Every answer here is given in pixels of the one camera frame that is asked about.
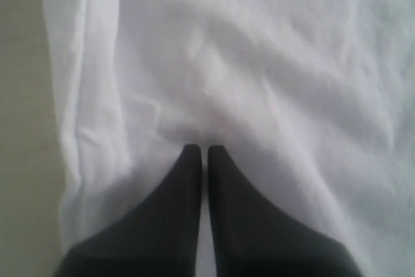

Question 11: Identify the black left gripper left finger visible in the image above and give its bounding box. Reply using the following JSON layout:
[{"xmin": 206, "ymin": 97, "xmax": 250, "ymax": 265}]
[{"xmin": 55, "ymin": 145, "xmax": 202, "ymax": 276}]

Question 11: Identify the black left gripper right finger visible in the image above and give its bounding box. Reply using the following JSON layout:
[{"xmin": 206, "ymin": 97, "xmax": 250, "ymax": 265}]
[{"xmin": 207, "ymin": 145, "xmax": 360, "ymax": 276}]

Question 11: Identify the white t-shirt red Chinese logo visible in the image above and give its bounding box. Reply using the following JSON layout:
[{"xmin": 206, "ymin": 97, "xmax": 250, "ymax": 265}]
[{"xmin": 43, "ymin": 0, "xmax": 414, "ymax": 276}]

